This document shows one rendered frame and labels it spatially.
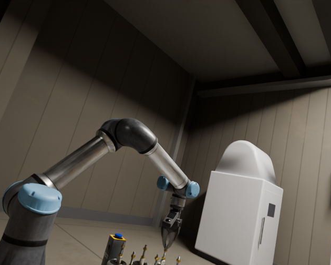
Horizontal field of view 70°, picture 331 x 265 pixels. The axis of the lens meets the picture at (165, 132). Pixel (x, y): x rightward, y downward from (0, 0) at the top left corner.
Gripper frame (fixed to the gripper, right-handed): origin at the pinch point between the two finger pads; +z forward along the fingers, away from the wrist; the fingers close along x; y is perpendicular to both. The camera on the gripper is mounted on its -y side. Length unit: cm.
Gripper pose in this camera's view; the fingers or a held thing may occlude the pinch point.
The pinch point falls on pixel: (166, 246)
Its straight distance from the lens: 132.8
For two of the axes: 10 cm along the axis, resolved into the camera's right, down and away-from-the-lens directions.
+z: -2.5, 9.4, -2.2
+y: 2.8, 2.9, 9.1
